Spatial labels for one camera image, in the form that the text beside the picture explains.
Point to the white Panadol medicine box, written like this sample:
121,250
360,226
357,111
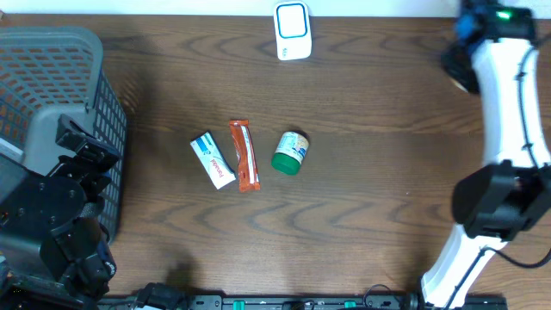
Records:
212,160

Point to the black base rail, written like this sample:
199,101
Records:
156,296

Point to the grey plastic basket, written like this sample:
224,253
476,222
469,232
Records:
47,72

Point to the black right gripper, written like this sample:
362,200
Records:
457,57

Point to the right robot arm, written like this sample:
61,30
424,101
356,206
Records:
494,56

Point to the white barcode scanner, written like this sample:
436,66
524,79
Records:
292,30

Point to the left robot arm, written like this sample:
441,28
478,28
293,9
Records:
55,251

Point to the green lid white jar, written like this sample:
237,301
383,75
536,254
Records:
290,153

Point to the orange snack bar wrapper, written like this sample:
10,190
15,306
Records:
248,178

